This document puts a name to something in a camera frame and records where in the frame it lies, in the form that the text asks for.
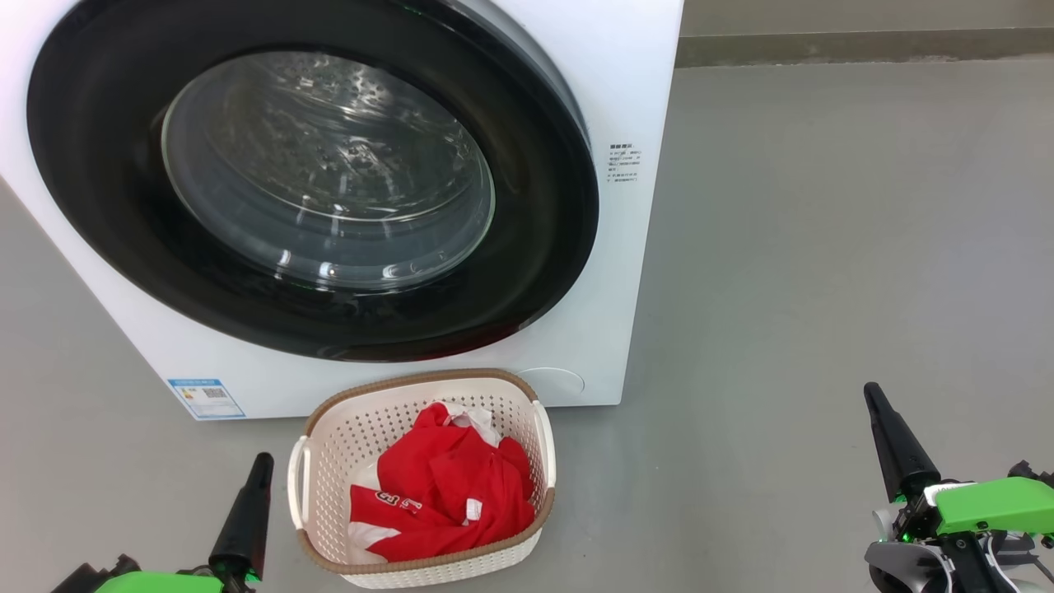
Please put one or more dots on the cream perforated laundry basket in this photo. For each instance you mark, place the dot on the cream perforated laundry basket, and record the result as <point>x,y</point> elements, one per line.
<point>329,445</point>

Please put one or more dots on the red jersey garment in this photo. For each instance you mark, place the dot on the red jersey garment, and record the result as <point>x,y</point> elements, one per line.
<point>445,494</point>

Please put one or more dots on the grey wall baseboard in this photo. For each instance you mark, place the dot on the grey wall baseboard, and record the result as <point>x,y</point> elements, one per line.
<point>865,48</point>

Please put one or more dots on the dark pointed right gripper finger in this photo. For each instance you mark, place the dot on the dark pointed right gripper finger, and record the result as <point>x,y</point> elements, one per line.
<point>902,453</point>

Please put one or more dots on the white front-load washing machine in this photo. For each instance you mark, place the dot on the white front-load washing machine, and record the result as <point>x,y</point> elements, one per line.
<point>634,82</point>

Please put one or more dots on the black round glass washer door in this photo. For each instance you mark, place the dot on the black round glass washer door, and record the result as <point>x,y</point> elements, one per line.
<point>107,206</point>

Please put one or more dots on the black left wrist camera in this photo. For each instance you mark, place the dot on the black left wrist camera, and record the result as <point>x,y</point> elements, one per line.
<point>99,576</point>

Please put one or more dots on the blue energy label sticker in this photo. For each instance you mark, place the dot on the blue energy label sticker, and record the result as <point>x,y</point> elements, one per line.
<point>206,398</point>

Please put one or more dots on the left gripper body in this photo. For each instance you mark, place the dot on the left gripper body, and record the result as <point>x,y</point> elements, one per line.
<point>235,583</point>

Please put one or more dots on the green left camera bracket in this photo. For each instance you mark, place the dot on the green left camera bracket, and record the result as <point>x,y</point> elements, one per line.
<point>165,583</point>

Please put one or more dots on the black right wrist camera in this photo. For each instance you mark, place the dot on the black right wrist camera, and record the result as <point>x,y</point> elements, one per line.
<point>1033,475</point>

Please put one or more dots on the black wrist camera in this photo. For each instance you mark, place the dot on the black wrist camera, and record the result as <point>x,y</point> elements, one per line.
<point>99,576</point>
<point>1033,475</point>

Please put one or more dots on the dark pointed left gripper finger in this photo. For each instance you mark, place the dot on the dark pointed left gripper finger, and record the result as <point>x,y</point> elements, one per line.
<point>247,527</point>

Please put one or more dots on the green camera bracket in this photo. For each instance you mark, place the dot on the green camera bracket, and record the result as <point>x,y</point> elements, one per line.
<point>165,583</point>
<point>996,504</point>

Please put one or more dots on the green right camera bracket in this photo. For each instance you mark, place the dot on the green right camera bracket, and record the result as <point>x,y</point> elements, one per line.
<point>996,504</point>

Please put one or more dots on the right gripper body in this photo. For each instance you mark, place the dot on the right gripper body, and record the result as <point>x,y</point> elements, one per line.
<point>918,515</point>

